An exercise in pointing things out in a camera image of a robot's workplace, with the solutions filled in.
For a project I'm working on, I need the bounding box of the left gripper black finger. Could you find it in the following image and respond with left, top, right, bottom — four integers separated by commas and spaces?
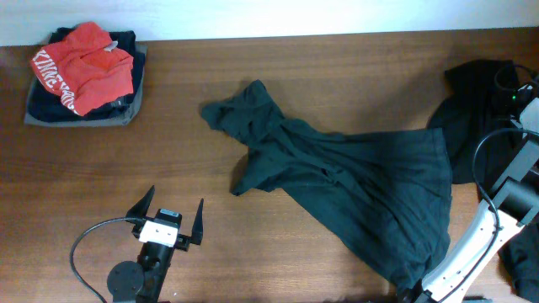
125, 185, 155, 218
190, 199, 204, 246

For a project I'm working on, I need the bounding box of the dark green t-shirt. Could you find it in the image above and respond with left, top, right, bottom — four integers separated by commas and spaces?
200, 80, 452, 290

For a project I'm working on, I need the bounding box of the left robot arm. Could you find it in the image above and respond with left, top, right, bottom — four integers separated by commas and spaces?
107, 187, 204, 303

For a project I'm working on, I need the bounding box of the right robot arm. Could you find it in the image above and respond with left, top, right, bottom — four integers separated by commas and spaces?
397, 126, 538, 303

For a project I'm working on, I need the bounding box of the grey folded garment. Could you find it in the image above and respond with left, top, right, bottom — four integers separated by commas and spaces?
24, 44, 148, 128

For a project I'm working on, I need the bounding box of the navy folded garment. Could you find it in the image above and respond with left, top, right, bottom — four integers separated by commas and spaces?
29, 30, 146, 122

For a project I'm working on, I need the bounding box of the red folded shirt white lettering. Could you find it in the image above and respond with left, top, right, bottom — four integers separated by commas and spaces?
30, 22, 134, 116

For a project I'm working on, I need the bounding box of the left black camera cable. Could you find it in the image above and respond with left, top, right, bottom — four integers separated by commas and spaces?
69, 216, 147, 303

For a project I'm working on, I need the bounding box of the black camera cable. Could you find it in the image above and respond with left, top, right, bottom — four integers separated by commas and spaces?
437, 62, 539, 303
69, 216, 147, 303

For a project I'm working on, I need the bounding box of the right black camera cable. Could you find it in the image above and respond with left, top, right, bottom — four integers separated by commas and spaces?
437, 62, 539, 303

